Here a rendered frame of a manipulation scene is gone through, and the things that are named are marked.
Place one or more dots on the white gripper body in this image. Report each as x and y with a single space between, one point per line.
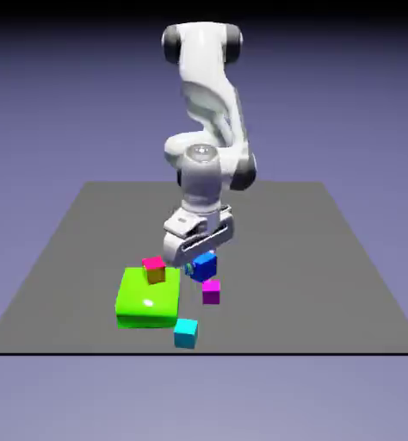
176 248

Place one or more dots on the small blue cube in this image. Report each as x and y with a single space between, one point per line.
205 266

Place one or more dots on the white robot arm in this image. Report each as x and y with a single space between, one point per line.
204 103

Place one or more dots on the small pink cube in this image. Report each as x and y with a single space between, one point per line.
154 270

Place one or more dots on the small magenta cube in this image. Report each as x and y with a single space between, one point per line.
211 292

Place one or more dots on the small cyan cube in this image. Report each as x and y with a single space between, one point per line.
186 332

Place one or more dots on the large green box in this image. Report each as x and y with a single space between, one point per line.
145 299

